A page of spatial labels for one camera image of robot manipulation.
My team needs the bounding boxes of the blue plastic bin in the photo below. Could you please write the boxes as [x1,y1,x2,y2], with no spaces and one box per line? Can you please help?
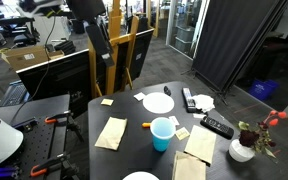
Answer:
[248,78,280,102]

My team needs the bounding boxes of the orange and black clamp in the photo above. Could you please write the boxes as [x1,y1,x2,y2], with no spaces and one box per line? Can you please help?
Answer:
[29,152,72,178]
[44,110,73,125]

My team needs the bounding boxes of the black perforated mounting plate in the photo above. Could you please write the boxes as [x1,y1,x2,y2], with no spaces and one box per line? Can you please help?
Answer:
[12,114,68,180]

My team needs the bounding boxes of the black hanging cable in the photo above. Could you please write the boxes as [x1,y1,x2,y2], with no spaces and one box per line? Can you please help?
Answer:
[8,14,58,126]

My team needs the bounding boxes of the white round vase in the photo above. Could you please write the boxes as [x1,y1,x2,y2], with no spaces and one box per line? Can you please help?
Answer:
[228,138,256,163]

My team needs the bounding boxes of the yellow sticky note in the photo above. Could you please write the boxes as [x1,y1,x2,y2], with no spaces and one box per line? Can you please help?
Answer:
[100,98,115,107]

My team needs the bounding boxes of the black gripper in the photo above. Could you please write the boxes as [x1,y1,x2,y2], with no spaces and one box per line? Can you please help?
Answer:
[65,0,115,68]

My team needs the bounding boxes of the black monitor with vents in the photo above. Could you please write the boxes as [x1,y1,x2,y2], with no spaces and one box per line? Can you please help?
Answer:
[16,48,93,118]

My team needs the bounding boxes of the cardboard box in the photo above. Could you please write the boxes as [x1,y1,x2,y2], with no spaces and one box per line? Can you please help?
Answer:
[1,44,65,72]

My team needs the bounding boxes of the small white packet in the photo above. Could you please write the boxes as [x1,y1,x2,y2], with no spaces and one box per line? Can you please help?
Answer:
[192,113,207,120]

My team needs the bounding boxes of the black computer keyboard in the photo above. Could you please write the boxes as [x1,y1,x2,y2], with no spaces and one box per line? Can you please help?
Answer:
[0,79,32,108]

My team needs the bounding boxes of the pink sweetener packet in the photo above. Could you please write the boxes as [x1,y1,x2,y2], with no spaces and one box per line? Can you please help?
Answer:
[168,115,181,127]

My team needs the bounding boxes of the dark red artificial flowers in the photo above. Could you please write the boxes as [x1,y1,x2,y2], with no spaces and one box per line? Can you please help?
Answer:
[237,109,288,160]

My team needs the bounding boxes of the yellow sweetener packet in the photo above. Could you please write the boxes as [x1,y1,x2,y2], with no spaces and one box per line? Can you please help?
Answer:
[174,126,191,141]

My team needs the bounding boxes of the small black oval object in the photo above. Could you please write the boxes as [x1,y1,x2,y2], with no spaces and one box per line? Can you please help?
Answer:
[163,85,172,97]

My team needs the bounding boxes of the wooden easel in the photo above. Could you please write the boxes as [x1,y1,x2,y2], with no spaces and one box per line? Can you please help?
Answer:
[87,0,140,99]

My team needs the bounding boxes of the brown paper napkin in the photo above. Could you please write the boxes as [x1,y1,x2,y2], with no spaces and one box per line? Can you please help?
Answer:
[183,124,218,167]
[94,116,128,152]
[171,150,207,180]

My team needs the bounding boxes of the grey and black remote control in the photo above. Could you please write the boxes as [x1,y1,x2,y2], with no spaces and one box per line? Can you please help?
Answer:
[181,87,198,114]

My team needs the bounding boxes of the light wooden frame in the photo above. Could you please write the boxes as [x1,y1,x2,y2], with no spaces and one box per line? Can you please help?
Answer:
[147,0,160,38]

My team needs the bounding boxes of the white crumpled napkin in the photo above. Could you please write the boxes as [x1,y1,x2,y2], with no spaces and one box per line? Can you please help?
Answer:
[192,94,216,113]

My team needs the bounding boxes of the brown paper napkin right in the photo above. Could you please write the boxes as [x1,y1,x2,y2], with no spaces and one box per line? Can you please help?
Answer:
[183,124,218,167]

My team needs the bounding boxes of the brown paper napkin left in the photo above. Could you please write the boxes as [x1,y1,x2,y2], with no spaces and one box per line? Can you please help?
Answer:
[94,116,128,152]

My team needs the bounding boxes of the white round plate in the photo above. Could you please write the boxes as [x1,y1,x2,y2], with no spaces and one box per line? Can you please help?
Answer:
[142,92,175,115]
[122,171,160,180]

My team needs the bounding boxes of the blue plastic cup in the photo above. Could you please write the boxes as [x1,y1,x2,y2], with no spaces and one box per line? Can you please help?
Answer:
[149,116,177,153]

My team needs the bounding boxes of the grey storage bin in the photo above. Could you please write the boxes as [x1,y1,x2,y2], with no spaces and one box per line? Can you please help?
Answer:
[174,37,193,54]
[177,25,196,43]

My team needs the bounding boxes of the black fabric room divider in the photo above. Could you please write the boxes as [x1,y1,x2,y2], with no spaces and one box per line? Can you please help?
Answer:
[191,0,288,106]

